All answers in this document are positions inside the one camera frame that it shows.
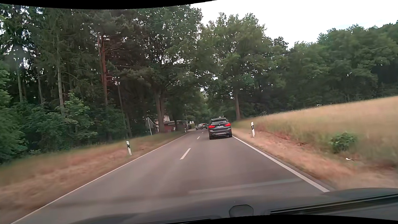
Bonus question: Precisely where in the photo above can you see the dark grey car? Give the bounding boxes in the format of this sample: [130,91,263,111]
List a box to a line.
[206,117,233,141]

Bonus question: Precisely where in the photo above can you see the red brick building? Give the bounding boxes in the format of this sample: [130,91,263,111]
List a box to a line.
[162,112,189,133]

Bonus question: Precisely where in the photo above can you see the road sign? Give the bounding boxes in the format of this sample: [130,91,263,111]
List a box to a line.
[145,117,157,137]

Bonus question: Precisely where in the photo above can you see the grey asphalt road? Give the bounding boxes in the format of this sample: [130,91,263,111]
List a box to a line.
[0,113,336,224]

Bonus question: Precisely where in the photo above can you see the road markings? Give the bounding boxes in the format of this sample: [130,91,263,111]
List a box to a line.
[0,116,332,224]

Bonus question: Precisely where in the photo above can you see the row of trees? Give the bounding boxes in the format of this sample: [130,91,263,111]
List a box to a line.
[193,0,398,125]

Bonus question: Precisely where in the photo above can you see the wood of tall trees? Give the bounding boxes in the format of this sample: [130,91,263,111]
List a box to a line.
[0,0,219,167]

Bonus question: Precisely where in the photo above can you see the small green bush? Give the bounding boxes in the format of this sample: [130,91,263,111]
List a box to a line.
[328,130,359,155]

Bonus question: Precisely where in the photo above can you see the dry grass field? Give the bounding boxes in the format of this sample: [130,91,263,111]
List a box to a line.
[230,94,398,211]

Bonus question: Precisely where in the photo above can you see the dry grass verge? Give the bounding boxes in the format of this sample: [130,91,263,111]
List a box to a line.
[0,130,196,224]

